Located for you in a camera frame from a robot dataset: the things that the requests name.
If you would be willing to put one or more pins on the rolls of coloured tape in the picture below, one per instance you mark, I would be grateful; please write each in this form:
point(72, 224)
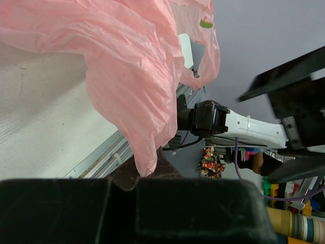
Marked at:
point(295, 227)

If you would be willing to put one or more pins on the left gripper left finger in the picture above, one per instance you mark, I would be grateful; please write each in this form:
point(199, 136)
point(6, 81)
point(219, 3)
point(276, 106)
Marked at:
point(125, 176)

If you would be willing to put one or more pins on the coloured plastic clutter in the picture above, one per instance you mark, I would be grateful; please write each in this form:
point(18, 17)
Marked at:
point(305, 195)

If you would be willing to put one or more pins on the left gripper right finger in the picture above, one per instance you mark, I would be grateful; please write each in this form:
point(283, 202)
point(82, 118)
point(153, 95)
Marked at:
point(164, 169)

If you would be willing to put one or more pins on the pink plastic bag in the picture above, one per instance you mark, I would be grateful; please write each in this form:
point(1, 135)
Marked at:
point(137, 52)

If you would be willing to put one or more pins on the colourful patterned cloth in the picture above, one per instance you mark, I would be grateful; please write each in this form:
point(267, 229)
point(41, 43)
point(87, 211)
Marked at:
point(210, 164)

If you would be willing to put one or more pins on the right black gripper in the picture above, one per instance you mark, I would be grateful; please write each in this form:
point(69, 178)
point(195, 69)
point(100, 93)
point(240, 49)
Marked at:
point(299, 104)

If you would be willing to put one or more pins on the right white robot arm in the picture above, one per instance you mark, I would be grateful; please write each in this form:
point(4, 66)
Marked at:
point(208, 118)

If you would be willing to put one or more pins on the aluminium frame rail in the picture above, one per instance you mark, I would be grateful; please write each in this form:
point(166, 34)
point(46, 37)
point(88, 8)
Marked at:
point(115, 150)

